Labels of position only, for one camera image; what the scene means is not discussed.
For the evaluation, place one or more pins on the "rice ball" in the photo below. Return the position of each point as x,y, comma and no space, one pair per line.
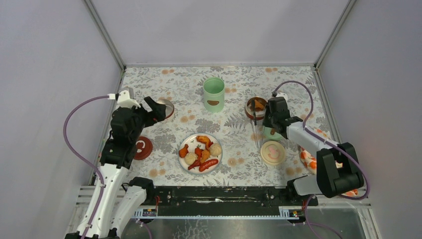
215,149
190,158

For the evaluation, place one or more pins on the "black tongs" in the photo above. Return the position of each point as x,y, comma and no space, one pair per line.
255,122

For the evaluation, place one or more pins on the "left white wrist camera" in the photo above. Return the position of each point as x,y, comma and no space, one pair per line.
125,98

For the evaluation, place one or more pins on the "orange drumstick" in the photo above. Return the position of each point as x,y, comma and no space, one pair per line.
184,151

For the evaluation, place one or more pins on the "floral table mat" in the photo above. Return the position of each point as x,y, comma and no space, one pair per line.
241,161

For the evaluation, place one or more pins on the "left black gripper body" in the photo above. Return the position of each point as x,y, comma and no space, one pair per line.
147,113

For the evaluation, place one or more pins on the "fried chicken piece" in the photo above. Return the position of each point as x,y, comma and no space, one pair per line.
205,155
257,106

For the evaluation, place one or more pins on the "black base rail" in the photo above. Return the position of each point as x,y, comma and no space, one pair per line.
188,198

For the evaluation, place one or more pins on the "cream round lid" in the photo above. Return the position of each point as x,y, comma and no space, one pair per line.
273,153

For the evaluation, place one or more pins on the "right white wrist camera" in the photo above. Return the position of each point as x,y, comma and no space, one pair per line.
281,94

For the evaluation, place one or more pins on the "green cylindrical container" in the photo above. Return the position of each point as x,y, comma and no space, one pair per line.
214,94

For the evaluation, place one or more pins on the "steel bowl red band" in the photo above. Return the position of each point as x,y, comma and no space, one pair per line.
170,109
248,110

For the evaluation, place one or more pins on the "white plate with food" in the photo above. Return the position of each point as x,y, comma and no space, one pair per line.
197,148

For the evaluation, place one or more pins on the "red round lid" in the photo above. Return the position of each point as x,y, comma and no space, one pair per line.
144,148

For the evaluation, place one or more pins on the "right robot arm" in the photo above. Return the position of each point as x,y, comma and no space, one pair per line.
337,169

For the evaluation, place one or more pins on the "green lid with handle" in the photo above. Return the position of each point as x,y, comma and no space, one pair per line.
271,134

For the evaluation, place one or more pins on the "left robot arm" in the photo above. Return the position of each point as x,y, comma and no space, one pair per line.
102,219

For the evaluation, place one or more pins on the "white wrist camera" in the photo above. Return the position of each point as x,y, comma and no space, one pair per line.
125,98
281,94

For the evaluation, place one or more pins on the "red sausage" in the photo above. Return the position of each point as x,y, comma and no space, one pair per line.
207,164

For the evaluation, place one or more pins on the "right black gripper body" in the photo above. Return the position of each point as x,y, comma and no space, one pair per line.
269,119

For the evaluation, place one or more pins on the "orange floral cloth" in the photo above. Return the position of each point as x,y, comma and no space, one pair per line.
309,161

